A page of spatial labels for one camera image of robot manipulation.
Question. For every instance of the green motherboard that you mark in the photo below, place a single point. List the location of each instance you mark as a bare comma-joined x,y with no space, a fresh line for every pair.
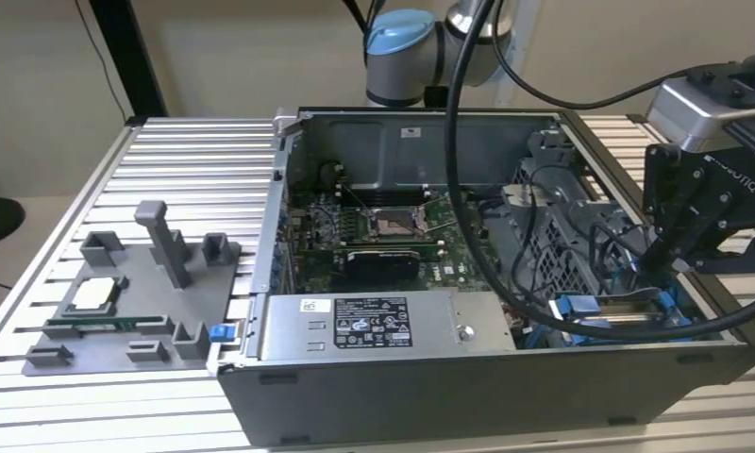
415,283

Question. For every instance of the silver wrist adapter block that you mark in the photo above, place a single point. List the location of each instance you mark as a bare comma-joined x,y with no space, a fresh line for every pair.
693,113

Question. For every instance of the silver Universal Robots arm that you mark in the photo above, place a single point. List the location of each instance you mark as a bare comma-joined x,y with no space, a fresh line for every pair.
403,75

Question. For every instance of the silver CPU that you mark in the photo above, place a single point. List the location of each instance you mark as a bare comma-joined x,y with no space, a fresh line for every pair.
95,293

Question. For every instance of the CPU socket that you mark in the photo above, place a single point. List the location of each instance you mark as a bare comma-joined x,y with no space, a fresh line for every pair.
398,222

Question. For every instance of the grey perforated disk bay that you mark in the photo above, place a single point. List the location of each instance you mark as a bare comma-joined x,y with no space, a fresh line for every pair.
554,255

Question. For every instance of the blue case latch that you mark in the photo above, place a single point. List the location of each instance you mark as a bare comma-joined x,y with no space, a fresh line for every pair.
221,332

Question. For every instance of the dark grey PC case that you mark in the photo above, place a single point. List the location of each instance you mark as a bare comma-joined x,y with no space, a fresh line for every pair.
452,401

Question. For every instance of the hard disk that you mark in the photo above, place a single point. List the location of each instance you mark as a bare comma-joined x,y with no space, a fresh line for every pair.
582,306

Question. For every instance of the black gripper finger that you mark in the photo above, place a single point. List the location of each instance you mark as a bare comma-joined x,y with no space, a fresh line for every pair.
679,245
662,179

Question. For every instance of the silver power supply unit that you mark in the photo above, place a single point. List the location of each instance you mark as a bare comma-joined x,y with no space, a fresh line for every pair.
428,325

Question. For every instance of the grey parts rack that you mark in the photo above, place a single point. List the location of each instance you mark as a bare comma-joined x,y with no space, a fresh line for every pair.
132,292

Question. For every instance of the green RAM stick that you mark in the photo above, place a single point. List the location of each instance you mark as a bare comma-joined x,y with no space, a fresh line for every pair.
119,323

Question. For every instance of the black upright frame post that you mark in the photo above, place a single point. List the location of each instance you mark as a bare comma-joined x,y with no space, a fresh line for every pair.
132,56

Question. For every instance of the black graphics card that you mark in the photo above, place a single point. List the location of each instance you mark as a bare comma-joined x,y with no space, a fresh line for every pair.
380,269

